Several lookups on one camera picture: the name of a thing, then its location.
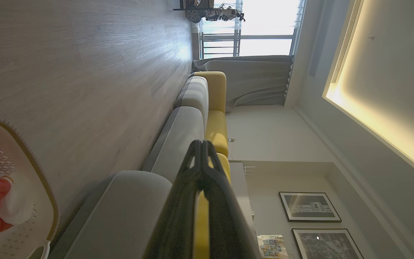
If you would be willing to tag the black framed picture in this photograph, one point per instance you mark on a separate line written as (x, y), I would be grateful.
(325, 246)
(309, 207)

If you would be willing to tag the white grey machine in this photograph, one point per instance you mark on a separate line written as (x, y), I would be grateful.
(225, 13)

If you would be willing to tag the grey balcony railing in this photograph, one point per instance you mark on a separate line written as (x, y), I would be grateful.
(218, 45)

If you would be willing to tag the box with colourful stickers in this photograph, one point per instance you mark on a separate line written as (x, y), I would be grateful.
(271, 247)

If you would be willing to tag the white basket with brown rim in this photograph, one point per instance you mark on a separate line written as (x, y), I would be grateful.
(45, 219)

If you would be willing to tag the dark shelf board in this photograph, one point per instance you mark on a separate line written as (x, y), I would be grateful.
(192, 4)

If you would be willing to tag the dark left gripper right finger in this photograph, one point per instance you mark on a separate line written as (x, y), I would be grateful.
(225, 223)

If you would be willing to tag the grey and yellow sofa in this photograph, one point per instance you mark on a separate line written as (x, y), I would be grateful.
(178, 136)

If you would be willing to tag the dark round perforated object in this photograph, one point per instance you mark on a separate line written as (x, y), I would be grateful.
(193, 16)

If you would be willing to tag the long ceiling air vent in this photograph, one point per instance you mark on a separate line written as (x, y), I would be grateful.
(347, 39)

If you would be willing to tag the white wall socket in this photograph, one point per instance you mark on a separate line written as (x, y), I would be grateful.
(231, 139)

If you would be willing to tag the bright window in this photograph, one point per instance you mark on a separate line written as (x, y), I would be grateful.
(268, 21)

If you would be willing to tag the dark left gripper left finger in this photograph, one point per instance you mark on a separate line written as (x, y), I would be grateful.
(178, 216)

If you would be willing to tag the grey curtain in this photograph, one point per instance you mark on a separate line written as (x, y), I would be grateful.
(257, 79)

